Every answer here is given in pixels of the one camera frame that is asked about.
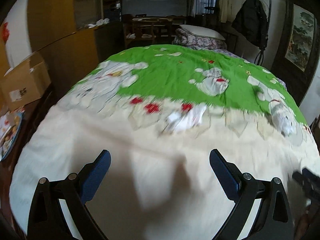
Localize white plastic bag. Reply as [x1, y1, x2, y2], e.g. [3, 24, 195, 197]
[269, 100, 297, 137]

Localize person's right hand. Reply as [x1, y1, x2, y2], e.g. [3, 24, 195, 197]
[294, 213, 312, 240]

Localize crumpled white tissue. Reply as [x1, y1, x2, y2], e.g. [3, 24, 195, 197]
[163, 104, 207, 134]

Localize blue plate of snacks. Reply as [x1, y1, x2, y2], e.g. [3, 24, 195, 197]
[1, 107, 25, 161]

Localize white and green cartoon duvet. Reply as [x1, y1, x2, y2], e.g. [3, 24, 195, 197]
[9, 45, 319, 239]

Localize brown cardboard box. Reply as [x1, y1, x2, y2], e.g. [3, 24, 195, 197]
[1, 52, 51, 111]

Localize dark framed landscape painting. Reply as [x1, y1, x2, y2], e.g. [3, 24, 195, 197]
[271, 0, 319, 105]

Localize white pillow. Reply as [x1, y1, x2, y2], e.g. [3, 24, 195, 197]
[180, 24, 225, 41]

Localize black hanging jacket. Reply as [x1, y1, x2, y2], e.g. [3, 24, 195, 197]
[232, 0, 267, 50]

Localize dark wooden desk and chair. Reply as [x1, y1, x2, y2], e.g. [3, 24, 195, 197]
[122, 14, 184, 47]

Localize tall wooden glass cabinet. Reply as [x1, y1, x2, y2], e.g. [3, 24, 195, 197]
[27, 0, 101, 90]

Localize white hanging garment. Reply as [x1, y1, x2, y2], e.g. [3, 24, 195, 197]
[219, 0, 232, 23]

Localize red hanging ornament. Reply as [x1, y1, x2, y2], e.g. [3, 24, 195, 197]
[1, 22, 10, 43]

